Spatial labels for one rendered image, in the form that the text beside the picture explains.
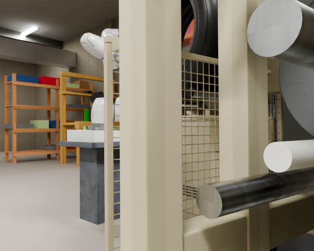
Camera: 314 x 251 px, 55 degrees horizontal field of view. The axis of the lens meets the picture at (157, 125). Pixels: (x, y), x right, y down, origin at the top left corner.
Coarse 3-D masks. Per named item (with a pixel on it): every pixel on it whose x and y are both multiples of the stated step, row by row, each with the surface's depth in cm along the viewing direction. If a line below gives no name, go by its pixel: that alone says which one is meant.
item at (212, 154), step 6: (210, 114) 165; (216, 114) 162; (210, 132) 165; (216, 132) 162; (210, 138) 165; (216, 138) 162; (210, 144) 165; (216, 144) 162; (210, 150) 165; (216, 150) 162; (210, 156) 165; (216, 156) 162; (210, 162) 165; (216, 162) 162; (210, 174) 165; (216, 174) 162; (216, 180) 162
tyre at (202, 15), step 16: (192, 0) 121; (208, 0) 117; (192, 16) 162; (208, 16) 117; (208, 32) 117; (192, 48) 121; (208, 48) 118; (192, 64) 122; (208, 64) 121; (192, 80) 126; (208, 80) 128
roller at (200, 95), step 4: (188, 88) 126; (192, 88) 125; (196, 88) 127; (188, 92) 126; (192, 92) 125; (196, 92) 126; (200, 92) 127; (212, 92) 132; (216, 92) 134; (188, 96) 126; (192, 96) 125; (196, 96) 127; (200, 96) 128; (204, 96) 129; (208, 96) 131; (212, 96) 132; (216, 96) 134
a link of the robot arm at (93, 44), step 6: (84, 36) 180; (90, 36) 180; (96, 36) 183; (114, 36) 232; (84, 42) 180; (90, 42) 180; (96, 42) 181; (102, 42) 184; (84, 48) 184; (90, 48) 181; (96, 48) 182; (102, 48) 183; (96, 54) 184; (102, 54) 185
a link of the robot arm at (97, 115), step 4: (96, 100) 247; (100, 100) 246; (96, 104) 245; (100, 104) 245; (92, 108) 247; (96, 108) 245; (100, 108) 244; (92, 112) 247; (96, 112) 244; (100, 112) 244; (92, 116) 247; (96, 116) 244; (100, 116) 244; (92, 120) 247; (96, 120) 245; (100, 120) 244
